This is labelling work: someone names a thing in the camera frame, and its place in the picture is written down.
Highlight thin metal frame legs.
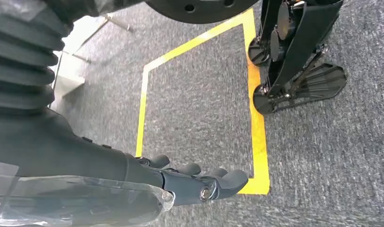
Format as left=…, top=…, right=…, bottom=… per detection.
left=61, top=13, right=133, bottom=64

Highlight yellow floor tape marking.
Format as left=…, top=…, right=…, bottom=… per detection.
left=135, top=8, right=271, bottom=195

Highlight black right robot leg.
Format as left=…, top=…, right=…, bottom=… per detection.
left=247, top=0, right=348, bottom=115

